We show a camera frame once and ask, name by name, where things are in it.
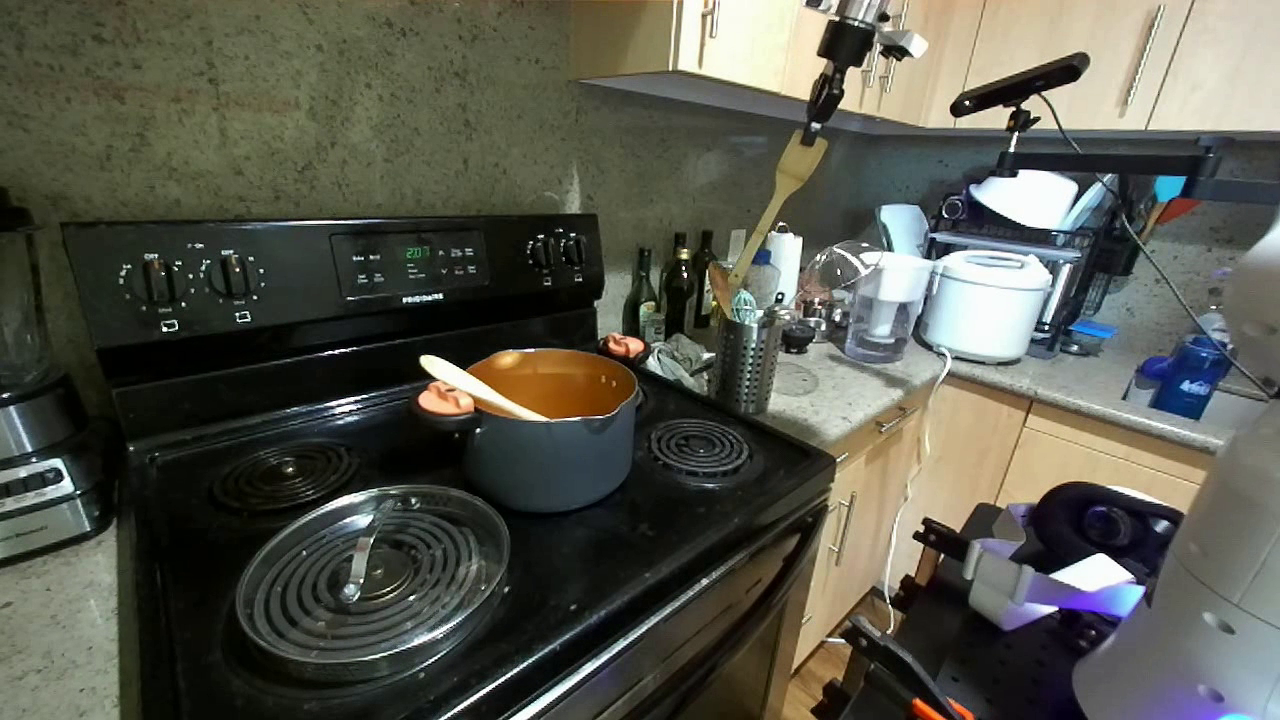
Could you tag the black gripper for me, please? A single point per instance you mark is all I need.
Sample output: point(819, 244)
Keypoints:
point(850, 47)

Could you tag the wooden spatula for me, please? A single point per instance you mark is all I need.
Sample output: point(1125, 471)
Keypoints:
point(797, 166)

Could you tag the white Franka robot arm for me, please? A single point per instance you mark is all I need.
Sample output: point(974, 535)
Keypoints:
point(1202, 585)

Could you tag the perforated metal utensil holder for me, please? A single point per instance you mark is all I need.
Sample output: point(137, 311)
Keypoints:
point(745, 365)

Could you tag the grey pot orange interior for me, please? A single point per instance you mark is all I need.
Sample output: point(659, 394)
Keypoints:
point(555, 445)

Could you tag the black electric stove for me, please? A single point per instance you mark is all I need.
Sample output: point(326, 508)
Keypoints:
point(401, 573)

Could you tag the wooden upper cabinets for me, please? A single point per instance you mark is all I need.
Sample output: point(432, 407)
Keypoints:
point(721, 47)

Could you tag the wooden cabinets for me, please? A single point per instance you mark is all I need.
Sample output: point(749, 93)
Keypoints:
point(961, 462)
point(721, 47)

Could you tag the white jug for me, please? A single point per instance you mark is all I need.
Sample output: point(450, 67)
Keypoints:
point(905, 231)

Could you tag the white container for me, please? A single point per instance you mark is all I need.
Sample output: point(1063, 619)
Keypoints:
point(785, 266)

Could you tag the clear plastic bottle blue cap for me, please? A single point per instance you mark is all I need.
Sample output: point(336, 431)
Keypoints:
point(763, 283)

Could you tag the dark glass bottle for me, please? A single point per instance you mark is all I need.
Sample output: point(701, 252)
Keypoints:
point(678, 285)
point(640, 298)
point(705, 266)

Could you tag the brown wooden utensil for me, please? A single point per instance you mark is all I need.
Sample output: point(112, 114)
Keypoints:
point(721, 290)

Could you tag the clear water filter pitcher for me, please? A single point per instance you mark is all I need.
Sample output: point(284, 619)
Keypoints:
point(887, 313)

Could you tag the white plate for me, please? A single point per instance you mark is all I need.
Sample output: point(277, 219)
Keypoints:
point(1024, 196)

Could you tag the white rice cooker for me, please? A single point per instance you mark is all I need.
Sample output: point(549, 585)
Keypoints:
point(984, 307)

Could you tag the black dish rack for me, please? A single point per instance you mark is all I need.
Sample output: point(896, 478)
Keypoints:
point(1086, 266)

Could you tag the wooden lower cabinets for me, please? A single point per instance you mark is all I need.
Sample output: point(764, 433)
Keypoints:
point(961, 462)

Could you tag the light wooden spoon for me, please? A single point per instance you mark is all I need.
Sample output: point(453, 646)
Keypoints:
point(482, 386)

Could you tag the clear spray bottle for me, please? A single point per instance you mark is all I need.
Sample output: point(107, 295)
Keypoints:
point(1222, 323)

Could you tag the blue object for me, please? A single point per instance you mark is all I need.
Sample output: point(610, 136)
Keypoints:
point(1187, 379)

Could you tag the white black VR headset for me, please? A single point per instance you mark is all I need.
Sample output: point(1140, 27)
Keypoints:
point(1064, 567)

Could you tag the black robot cart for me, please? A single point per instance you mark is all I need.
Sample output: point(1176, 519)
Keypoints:
point(974, 667)

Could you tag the steel base blender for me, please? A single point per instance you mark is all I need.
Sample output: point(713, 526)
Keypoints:
point(33, 443)

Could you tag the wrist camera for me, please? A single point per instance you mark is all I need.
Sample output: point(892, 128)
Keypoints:
point(905, 41)

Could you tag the black bar camera on stand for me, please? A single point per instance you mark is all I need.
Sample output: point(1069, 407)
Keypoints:
point(1021, 82)

